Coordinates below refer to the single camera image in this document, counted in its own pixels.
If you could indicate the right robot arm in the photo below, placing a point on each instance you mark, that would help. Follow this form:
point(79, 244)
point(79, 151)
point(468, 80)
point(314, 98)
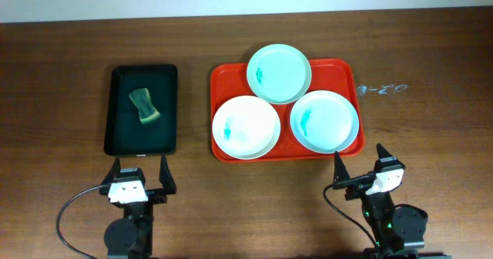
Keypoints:
point(396, 230)

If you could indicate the black rectangular tray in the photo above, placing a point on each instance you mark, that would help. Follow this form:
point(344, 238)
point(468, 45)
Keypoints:
point(125, 134)

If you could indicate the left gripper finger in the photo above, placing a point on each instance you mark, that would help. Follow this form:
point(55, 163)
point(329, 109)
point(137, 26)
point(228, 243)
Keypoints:
point(165, 177)
point(110, 176)

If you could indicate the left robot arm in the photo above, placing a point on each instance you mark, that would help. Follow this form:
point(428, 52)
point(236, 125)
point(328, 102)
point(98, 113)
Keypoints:
point(131, 236)

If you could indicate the red plastic tray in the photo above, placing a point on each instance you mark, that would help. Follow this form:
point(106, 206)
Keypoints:
point(229, 80)

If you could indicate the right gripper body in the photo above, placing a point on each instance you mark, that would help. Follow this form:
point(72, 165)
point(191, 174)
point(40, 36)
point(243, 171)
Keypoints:
point(355, 182)

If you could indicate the cream white plate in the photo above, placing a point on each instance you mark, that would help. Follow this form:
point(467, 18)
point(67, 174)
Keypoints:
point(246, 127)

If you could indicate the light blue plate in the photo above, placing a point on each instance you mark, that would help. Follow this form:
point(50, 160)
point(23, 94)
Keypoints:
point(324, 122)

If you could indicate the mint green plate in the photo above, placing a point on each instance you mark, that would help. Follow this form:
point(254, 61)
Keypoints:
point(279, 73)

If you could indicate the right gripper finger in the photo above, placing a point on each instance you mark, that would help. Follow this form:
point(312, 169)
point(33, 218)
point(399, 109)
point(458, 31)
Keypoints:
point(382, 153)
point(340, 171)

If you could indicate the green yellow scrub sponge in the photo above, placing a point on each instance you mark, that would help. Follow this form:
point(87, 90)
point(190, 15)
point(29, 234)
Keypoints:
point(142, 101)

